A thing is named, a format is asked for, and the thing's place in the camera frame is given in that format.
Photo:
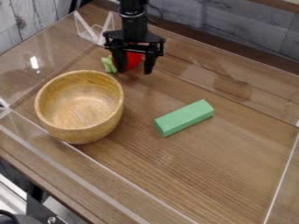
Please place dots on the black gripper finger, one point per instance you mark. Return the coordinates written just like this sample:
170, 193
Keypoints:
150, 58
121, 59

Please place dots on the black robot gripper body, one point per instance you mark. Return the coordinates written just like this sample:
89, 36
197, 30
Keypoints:
149, 43

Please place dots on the red plush strawberry fruit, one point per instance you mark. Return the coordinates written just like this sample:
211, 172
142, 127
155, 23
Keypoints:
134, 57

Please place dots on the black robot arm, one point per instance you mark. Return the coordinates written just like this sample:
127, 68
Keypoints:
134, 18

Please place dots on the wooden bowl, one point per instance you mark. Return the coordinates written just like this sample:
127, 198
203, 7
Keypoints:
79, 106

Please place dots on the green rectangular block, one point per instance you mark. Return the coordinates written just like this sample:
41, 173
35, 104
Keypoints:
183, 117

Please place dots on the clear acrylic corner bracket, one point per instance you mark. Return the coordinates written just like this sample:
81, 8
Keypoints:
93, 32

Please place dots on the clear acrylic tray wall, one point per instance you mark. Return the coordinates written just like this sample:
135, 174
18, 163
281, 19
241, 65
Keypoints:
213, 174

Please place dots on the black metal table frame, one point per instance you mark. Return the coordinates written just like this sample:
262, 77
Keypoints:
26, 204

